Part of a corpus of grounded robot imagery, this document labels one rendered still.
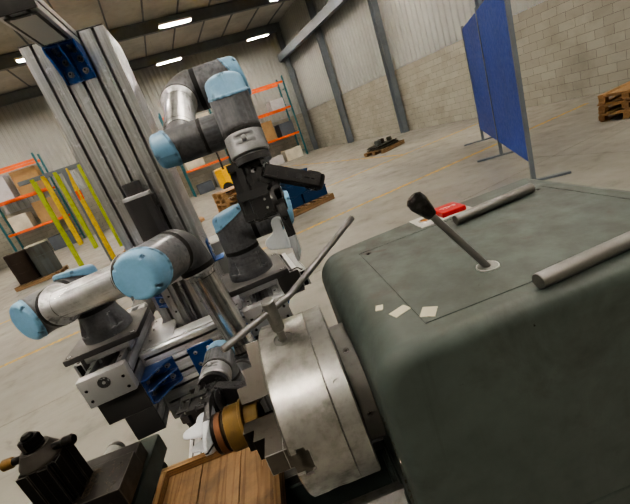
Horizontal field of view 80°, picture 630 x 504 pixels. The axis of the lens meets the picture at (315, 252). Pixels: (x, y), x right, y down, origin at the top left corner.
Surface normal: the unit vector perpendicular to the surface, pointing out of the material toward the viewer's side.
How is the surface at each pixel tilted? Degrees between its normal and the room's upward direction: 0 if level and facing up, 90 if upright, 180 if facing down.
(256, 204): 76
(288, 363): 30
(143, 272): 89
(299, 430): 68
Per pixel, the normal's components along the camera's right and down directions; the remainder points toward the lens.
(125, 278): -0.12, 0.35
